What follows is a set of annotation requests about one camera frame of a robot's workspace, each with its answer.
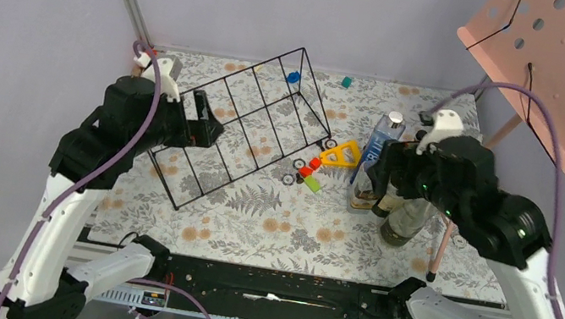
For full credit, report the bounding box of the black wire wine rack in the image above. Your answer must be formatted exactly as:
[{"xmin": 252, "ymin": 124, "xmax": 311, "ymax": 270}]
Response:
[{"xmin": 149, "ymin": 47, "xmax": 334, "ymax": 210}]

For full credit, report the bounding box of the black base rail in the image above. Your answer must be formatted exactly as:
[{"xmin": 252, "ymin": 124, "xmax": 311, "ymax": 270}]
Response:
[{"xmin": 68, "ymin": 236, "xmax": 466, "ymax": 319}]

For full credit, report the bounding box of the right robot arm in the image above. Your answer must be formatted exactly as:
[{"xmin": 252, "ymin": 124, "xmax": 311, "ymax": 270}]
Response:
[{"xmin": 368, "ymin": 101, "xmax": 565, "ymax": 319}]

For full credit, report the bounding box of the yellow triangle block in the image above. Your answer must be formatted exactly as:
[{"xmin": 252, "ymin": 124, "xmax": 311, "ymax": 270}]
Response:
[{"xmin": 319, "ymin": 140, "xmax": 361, "ymax": 169}]

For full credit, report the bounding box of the blue bottle cap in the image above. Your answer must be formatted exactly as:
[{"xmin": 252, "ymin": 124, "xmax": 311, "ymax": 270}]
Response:
[{"xmin": 286, "ymin": 71, "xmax": 301, "ymax": 85}]

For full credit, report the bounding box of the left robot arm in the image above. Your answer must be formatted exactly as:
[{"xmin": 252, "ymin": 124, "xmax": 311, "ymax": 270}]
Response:
[{"xmin": 0, "ymin": 40, "xmax": 224, "ymax": 319}]

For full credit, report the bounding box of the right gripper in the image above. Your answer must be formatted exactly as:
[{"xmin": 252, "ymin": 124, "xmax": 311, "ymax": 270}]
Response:
[{"xmin": 360, "ymin": 132, "xmax": 476, "ymax": 225}]

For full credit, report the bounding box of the red block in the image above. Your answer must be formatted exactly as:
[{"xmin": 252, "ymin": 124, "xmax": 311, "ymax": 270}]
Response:
[
  {"xmin": 299, "ymin": 167, "xmax": 313, "ymax": 178},
  {"xmin": 308, "ymin": 157, "xmax": 321, "ymax": 171}
]

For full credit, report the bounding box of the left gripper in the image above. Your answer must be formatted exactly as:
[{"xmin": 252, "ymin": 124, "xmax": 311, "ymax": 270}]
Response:
[{"xmin": 129, "ymin": 80, "xmax": 229, "ymax": 168}]

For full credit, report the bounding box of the blue triangular bottle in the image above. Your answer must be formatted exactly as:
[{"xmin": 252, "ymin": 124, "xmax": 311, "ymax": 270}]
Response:
[{"xmin": 350, "ymin": 111, "xmax": 406, "ymax": 184}]

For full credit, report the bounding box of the dark green wine bottle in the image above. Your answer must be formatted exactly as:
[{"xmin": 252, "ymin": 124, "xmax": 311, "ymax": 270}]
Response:
[{"xmin": 371, "ymin": 183, "xmax": 405, "ymax": 218}]

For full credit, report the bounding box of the green block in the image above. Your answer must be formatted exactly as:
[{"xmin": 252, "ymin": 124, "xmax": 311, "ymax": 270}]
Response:
[{"xmin": 304, "ymin": 176, "xmax": 321, "ymax": 193}]

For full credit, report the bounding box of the clear bottle black label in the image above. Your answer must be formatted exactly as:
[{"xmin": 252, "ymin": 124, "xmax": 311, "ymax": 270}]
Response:
[{"xmin": 379, "ymin": 198, "xmax": 437, "ymax": 247}]

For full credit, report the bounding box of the clear bottle gold label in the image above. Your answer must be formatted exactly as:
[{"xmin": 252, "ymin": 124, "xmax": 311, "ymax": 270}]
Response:
[{"xmin": 347, "ymin": 160, "xmax": 378, "ymax": 214}]

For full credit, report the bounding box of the floral table mat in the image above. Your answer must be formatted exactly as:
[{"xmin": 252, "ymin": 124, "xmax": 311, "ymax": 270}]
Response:
[{"xmin": 88, "ymin": 51, "xmax": 504, "ymax": 304}]

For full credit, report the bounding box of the teal cube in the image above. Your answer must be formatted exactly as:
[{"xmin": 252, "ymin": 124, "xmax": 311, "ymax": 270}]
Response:
[{"xmin": 341, "ymin": 76, "xmax": 353, "ymax": 88}]

